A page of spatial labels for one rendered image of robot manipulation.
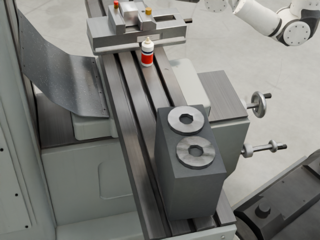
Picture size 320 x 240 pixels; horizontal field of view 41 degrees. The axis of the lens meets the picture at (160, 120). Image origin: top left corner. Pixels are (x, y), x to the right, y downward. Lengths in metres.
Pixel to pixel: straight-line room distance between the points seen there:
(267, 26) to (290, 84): 1.69
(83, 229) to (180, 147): 1.01
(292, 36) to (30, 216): 1.12
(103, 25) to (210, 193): 0.79
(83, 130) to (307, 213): 0.84
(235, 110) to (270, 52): 1.60
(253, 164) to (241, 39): 1.17
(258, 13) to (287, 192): 0.67
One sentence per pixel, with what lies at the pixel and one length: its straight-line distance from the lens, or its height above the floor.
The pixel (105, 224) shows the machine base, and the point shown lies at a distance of 1.90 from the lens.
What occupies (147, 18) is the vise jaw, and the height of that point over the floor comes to 1.02.
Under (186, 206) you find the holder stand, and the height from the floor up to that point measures 0.98.
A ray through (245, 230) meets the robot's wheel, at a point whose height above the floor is 0.60.
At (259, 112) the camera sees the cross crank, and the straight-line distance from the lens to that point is 1.85.
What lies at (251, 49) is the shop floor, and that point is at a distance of 3.20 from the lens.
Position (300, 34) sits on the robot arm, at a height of 1.15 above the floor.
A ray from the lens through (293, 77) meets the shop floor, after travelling 3.06.
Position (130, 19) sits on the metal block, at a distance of 1.52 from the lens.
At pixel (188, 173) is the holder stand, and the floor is 1.10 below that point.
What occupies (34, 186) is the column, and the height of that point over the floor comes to 0.58.
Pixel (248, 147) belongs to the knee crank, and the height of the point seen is 0.52.
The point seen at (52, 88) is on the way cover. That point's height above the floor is 0.94.
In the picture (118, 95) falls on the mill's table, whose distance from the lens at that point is 1.37.
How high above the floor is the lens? 1.86
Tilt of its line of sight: 47 degrees down
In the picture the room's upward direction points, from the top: 5 degrees clockwise
